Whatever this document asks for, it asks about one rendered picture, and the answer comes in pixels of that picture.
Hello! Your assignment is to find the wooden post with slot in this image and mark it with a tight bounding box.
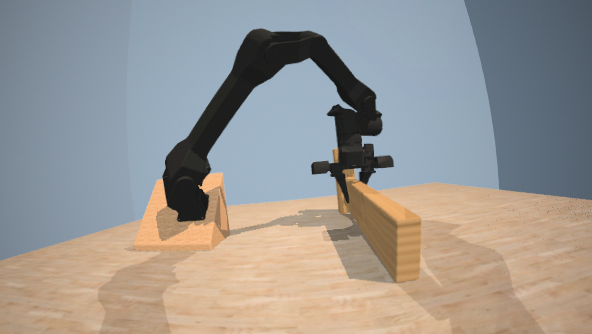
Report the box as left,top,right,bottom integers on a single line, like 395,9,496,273
333,148,355,214

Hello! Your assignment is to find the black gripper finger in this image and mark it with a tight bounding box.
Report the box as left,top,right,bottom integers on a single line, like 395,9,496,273
330,173,349,203
359,171,376,184

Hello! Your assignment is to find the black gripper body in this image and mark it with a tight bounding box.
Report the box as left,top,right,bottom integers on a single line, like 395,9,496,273
311,133,394,175

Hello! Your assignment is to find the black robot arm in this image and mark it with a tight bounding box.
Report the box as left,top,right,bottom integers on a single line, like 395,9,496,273
163,28,383,222

